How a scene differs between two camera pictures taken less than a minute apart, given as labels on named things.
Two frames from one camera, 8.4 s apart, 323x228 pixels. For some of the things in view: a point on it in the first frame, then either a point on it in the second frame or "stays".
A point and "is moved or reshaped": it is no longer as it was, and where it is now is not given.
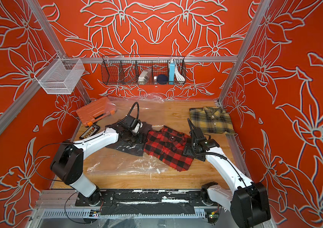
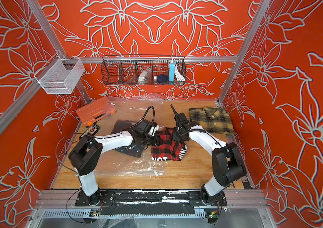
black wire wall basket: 143,70 stays
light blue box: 171,75 stays
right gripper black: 187,149 to 175,138
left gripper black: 130,142 to 156,141
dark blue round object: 162,79 stays
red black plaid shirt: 168,146 is moved or reshaped
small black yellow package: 91,131 stays
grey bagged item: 144,76 stays
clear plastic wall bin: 60,76 stays
